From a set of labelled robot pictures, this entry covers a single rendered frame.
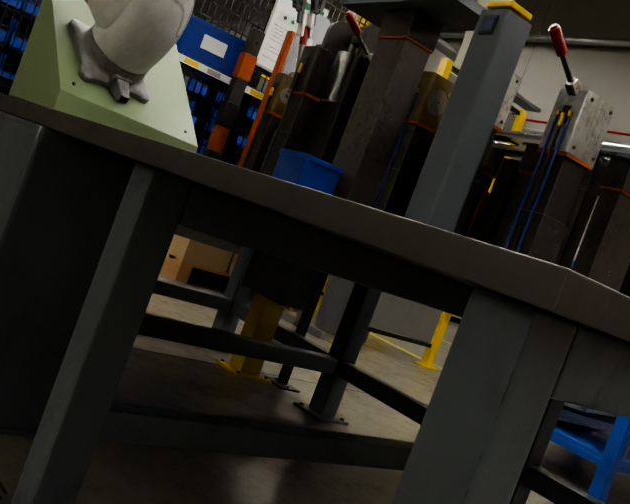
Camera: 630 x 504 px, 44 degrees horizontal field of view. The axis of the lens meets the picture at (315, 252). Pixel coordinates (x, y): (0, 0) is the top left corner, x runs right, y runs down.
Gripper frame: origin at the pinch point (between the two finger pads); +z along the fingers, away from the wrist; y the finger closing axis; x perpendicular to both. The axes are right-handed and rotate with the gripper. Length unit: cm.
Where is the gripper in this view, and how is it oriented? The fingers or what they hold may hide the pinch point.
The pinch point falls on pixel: (305, 25)
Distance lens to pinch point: 236.9
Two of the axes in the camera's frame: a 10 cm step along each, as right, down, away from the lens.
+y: 8.3, 0.2, 5.6
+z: -1.5, 9.7, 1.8
